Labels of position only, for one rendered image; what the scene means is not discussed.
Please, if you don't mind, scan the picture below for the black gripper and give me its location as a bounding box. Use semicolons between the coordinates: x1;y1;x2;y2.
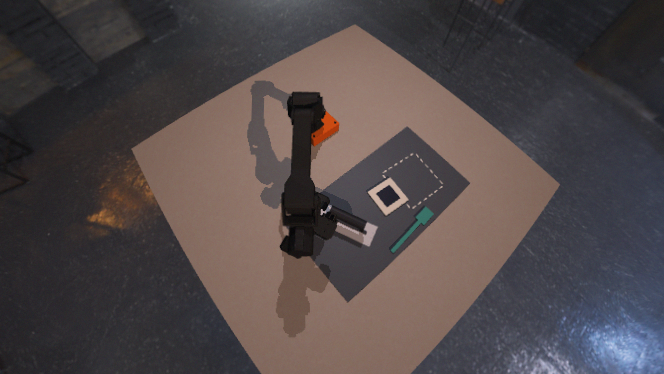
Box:
280;191;330;259

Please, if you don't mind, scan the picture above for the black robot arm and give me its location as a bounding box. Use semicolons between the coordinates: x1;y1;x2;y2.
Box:
281;91;338;257

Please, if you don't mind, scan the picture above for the beige square tile with dark centre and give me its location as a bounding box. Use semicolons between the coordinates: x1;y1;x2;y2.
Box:
367;177;409;216

